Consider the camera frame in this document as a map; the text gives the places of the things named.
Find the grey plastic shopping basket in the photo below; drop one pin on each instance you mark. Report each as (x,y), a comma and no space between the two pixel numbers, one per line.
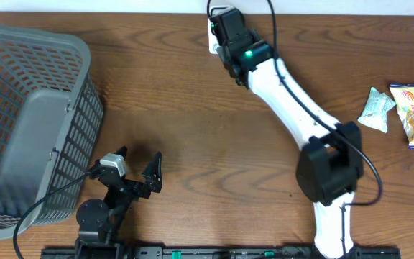
(50,118)

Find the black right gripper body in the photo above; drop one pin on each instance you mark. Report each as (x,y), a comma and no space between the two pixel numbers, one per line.
(226,55)

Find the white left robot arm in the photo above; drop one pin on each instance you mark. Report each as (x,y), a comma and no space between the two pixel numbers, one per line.
(99,220)

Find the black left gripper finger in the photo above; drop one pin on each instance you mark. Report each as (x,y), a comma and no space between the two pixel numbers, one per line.
(153,174)
(122,152)

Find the green wet wipes pack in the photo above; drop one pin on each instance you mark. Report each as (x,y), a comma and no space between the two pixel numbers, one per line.
(375,111)

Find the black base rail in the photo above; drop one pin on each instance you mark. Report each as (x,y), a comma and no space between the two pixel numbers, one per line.
(289,252)

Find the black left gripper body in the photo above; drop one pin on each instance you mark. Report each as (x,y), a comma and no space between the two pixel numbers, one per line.
(118,200)

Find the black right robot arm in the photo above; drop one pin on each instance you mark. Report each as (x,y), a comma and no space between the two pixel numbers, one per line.
(330,161)

